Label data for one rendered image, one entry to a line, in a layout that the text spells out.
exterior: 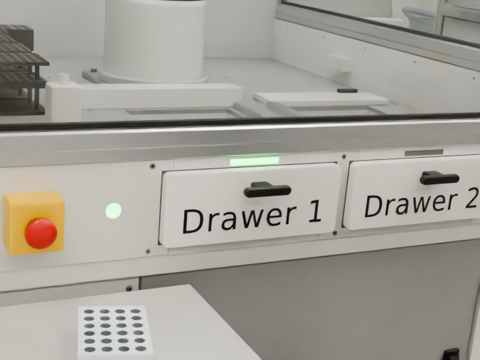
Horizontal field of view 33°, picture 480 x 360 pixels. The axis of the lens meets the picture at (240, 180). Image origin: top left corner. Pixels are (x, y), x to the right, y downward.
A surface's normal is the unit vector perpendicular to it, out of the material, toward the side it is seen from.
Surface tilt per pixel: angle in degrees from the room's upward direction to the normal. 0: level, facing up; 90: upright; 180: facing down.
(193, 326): 0
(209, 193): 90
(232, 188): 90
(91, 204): 90
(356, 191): 90
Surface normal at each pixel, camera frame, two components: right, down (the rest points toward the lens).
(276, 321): 0.44, 0.29
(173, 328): 0.08, -0.95
